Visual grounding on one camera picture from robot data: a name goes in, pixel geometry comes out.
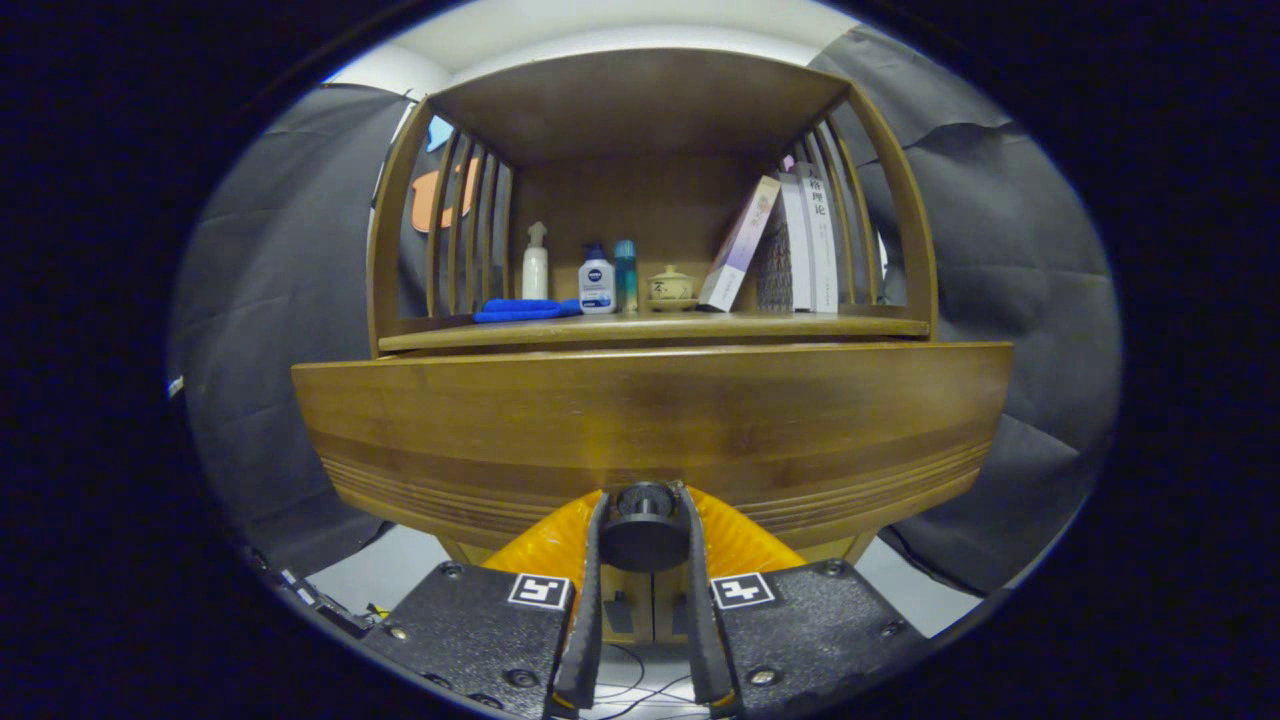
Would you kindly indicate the white pump bottle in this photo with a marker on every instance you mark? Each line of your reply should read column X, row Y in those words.
column 535, row 270

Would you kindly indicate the white book patterned cover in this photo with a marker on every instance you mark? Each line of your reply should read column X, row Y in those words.
column 785, row 250

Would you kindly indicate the white bottle blue cap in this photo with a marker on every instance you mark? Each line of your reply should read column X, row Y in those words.
column 597, row 285

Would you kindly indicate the wooden countertop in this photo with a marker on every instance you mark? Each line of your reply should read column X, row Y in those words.
column 700, row 325

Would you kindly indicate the purple and white book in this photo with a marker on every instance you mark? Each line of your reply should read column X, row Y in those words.
column 740, row 245

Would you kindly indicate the beige lidded teacup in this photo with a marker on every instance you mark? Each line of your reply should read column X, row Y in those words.
column 670, row 287

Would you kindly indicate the white book black lettering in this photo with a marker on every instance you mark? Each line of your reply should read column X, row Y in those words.
column 822, row 240

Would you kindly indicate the wooden cabinet door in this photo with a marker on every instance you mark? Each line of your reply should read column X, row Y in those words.
column 670, row 610
column 625, row 610

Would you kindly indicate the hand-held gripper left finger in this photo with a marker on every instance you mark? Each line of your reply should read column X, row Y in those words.
column 590, row 620

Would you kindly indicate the teal bottle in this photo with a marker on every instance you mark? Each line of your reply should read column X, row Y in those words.
column 626, row 275

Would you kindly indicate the wooden cabinet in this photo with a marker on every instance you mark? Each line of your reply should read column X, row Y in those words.
column 640, row 100

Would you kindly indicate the wooden drawer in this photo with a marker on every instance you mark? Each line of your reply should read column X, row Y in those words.
column 640, row 420

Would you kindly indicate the black drawer knob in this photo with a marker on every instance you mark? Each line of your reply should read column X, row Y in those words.
column 643, row 530

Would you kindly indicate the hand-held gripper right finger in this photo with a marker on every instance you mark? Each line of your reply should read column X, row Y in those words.
column 702, row 630

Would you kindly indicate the blue folded cloth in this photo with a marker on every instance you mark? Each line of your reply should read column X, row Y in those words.
column 525, row 310

